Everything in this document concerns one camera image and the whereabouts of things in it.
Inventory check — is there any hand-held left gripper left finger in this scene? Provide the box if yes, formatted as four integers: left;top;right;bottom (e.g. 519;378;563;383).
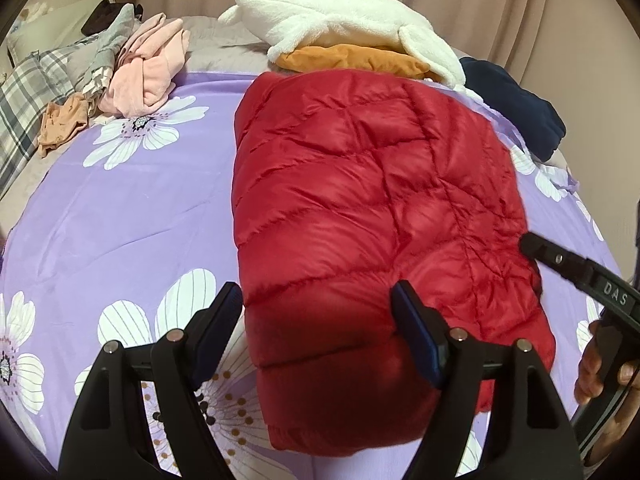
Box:
59;281;244;480

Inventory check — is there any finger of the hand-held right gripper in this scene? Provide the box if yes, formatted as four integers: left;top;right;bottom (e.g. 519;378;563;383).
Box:
519;231;597;292

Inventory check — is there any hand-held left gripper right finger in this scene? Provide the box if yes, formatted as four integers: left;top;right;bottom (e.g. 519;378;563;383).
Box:
390;280;584;480

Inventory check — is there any red down jacket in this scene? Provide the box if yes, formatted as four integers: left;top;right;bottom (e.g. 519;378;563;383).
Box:
231;71;557;459

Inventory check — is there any person's right hand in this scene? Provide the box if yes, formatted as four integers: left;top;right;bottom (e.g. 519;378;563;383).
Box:
574;320;640;432

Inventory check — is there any purple floral bed sheet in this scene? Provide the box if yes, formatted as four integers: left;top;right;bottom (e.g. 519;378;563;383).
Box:
0;71;626;480

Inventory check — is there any navy blue garment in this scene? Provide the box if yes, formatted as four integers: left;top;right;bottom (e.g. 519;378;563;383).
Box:
459;56;567;161

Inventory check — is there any small tan garment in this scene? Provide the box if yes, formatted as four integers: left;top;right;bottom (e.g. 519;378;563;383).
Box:
37;92;91;159

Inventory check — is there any beige curtain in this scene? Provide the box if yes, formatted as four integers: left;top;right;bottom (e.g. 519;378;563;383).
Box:
137;0;622;112

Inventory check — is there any pink garment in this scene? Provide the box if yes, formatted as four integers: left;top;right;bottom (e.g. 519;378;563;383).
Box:
97;12;192;119

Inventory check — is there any orange garment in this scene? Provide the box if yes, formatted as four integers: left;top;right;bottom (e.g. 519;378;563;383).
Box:
275;43;444;84

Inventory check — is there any plaid bedding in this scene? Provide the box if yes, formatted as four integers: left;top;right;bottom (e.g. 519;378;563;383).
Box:
0;42;97;197

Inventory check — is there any grey garment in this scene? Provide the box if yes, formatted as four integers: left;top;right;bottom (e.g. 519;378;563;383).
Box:
80;3;136;106

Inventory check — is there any white fleece garment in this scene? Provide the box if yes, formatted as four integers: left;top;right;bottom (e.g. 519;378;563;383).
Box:
218;0;482;99

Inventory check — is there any dark brown cloth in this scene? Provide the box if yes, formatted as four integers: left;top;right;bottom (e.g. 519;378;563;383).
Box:
82;0;144;36

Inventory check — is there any white pillow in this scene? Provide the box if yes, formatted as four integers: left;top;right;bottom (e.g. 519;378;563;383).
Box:
7;0;112;67

